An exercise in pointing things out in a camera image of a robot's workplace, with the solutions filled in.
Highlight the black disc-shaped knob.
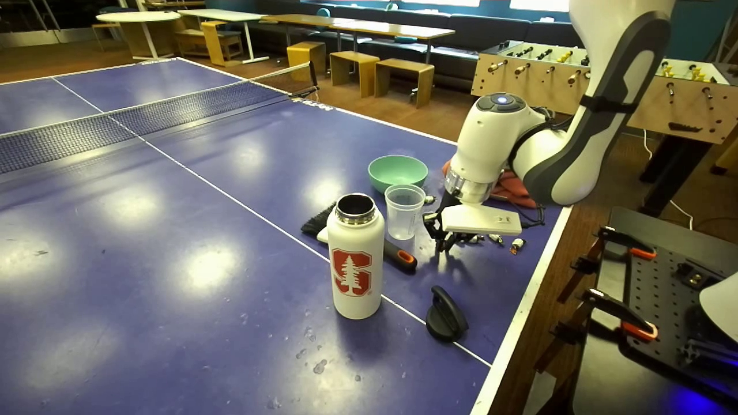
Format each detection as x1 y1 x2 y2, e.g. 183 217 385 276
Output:
423 286 467 341

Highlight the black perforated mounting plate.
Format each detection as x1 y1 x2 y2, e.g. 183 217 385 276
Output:
571 208 738 415

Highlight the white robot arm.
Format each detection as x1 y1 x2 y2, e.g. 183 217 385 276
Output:
423 0 676 251

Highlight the table tennis net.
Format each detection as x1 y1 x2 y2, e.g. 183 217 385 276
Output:
0 59 317 175

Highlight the foosball table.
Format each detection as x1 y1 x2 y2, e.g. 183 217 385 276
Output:
469 42 738 214

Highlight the clear plastic cup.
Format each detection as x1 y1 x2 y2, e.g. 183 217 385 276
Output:
385 185 423 241

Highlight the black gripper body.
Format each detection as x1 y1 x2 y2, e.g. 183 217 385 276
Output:
421 213 482 254

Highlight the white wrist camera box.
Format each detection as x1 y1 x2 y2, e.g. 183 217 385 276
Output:
441 204 520 236

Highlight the orange cloth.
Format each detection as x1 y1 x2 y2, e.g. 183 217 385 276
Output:
441 160 542 213

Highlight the wooden bench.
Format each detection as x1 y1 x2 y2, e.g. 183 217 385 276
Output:
372 58 435 107

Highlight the round white table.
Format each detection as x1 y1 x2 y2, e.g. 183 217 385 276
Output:
96 12 179 59

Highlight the white water bottle red logo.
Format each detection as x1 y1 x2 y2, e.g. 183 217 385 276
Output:
325 194 385 321

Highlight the long wooden table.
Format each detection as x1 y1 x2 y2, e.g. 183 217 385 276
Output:
263 13 451 55

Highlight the green bowl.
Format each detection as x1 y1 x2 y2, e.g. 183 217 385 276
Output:
366 154 428 194

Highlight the black orange marker pen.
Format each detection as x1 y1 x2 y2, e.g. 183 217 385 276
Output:
382 241 416 275

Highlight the orange-handled black clamp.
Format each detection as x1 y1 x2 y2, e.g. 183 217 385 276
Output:
583 289 658 343

